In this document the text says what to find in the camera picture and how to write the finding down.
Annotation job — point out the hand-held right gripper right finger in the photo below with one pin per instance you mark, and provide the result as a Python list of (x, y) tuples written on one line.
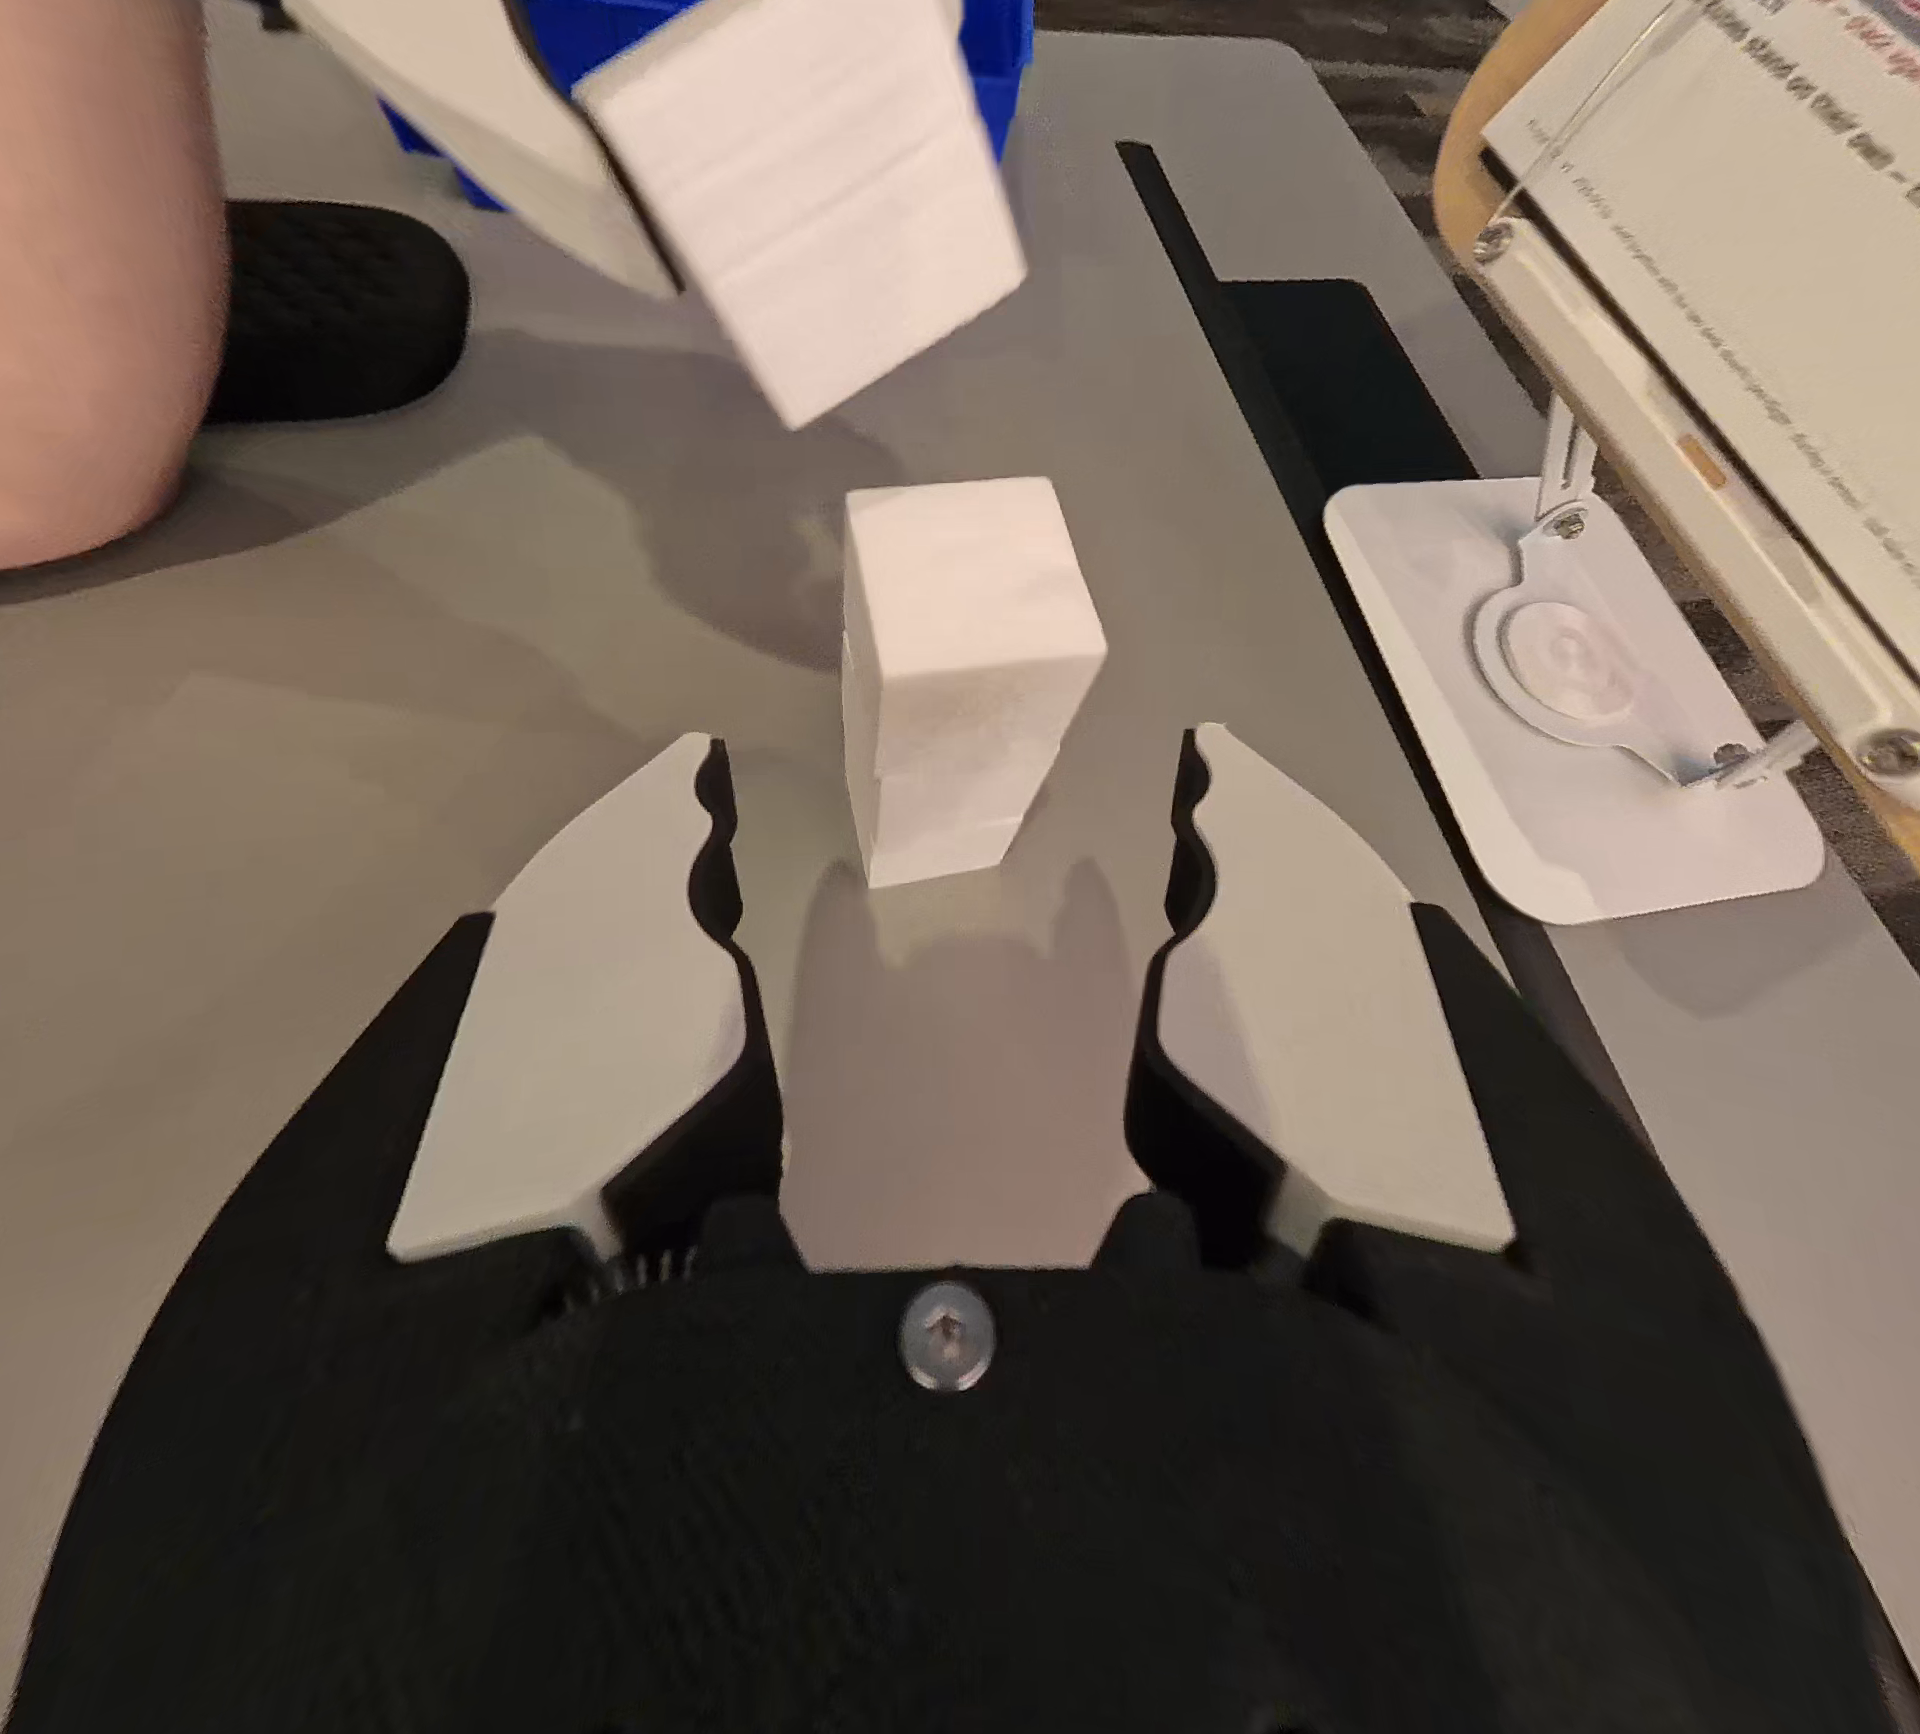
[(1320, 1015)]

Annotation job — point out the person's left forearm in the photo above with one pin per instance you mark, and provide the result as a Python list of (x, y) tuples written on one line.
[(105, 264)]

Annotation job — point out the white hard foam cube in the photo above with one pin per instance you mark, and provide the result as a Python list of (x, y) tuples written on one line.
[(969, 579), (810, 158), (961, 744), (945, 834)]

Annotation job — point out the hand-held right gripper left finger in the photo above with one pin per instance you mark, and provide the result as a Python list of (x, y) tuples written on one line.
[(601, 1015)]

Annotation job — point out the printed instruction sheet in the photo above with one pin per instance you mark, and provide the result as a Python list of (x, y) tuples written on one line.
[(1770, 264)]

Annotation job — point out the wooden book stand white base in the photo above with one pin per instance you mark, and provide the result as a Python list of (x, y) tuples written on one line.
[(1590, 834)]

